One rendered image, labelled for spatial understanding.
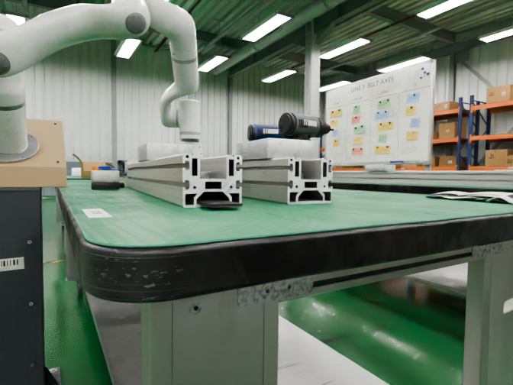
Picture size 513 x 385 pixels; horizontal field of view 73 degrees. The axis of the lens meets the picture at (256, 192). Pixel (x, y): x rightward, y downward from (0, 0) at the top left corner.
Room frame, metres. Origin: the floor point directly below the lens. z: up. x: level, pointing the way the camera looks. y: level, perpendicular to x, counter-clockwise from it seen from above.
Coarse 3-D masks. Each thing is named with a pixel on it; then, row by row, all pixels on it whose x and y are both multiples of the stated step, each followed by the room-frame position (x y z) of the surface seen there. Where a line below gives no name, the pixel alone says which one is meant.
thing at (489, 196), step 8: (440, 192) 0.83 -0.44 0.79; (448, 192) 0.82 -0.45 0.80; (456, 192) 0.81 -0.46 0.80; (464, 192) 0.83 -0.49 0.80; (472, 192) 0.79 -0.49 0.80; (480, 192) 0.76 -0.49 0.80; (488, 192) 0.75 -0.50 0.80; (496, 192) 0.75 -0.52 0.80; (504, 192) 0.76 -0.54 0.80; (488, 200) 0.72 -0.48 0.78; (496, 200) 0.72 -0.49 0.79; (504, 200) 0.71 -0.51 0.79; (512, 200) 0.69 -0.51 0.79
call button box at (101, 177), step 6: (96, 174) 1.07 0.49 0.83; (102, 174) 1.08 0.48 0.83; (108, 174) 1.09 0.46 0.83; (114, 174) 1.09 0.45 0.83; (96, 180) 1.07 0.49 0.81; (102, 180) 1.08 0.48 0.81; (108, 180) 1.09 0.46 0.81; (114, 180) 1.09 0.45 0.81; (96, 186) 1.07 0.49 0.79; (102, 186) 1.08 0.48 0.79; (108, 186) 1.08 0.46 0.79; (114, 186) 1.09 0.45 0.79; (120, 186) 1.13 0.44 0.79
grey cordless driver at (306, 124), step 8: (280, 120) 0.94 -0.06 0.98; (288, 120) 0.92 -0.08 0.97; (296, 120) 0.92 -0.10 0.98; (304, 120) 0.93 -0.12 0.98; (312, 120) 0.96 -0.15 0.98; (320, 120) 0.98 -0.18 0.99; (280, 128) 0.94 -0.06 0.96; (288, 128) 0.92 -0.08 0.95; (296, 128) 0.92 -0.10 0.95; (304, 128) 0.94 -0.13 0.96; (312, 128) 0.96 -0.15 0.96; (320, 128) 0.98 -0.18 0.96; (328, 128) 1.01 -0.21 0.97; (296, 136) 0.95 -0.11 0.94; (304, 136) 0.95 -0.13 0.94; (312, 136) 0.98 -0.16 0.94; (320, 136) 1.00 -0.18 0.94
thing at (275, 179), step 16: (256, 160) 0.74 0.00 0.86; (272, 160) 0.68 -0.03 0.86; (288, 160) 0.63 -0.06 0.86; (304, 160) 0.71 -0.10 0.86; (320, 160) 0.66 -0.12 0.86; (256, 176) 0.74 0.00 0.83; (272, 176) 0.68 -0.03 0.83; (288, 176) 0.63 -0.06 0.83; (304, 176) 0.71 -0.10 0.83; (320, 176) 0.66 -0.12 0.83; (256, 192) 0.74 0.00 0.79; (272, 192) 0.68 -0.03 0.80; (288, 192) 0.63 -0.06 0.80; (304, 192) 0.71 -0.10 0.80; (320, 192) 0.66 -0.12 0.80
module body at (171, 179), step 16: (160, 160) 0.70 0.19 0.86; (176, 160) 0.58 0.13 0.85; (192, 160) 0.58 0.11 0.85; (208, 160) 0.66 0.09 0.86; (224, 160) 0.58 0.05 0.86; (240, 160) 0.58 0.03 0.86; (144, 176) 0.89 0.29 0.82; (160, 176) 0.70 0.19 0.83; (176, 176) 0.58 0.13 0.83; (192, 176) 0.55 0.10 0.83; (208, 176) 0.60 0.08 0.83; (224, 176) 0.58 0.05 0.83; (240, 176) 0.58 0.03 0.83; (144, 192) 0.90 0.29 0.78; (160, 192) 0.70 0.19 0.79; (176, 192) 0.58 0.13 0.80; (192, 192) 0.55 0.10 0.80; (208, 192) 0.66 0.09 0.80; (224, 192) 0.57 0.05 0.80; (240, 192) 0.58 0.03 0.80
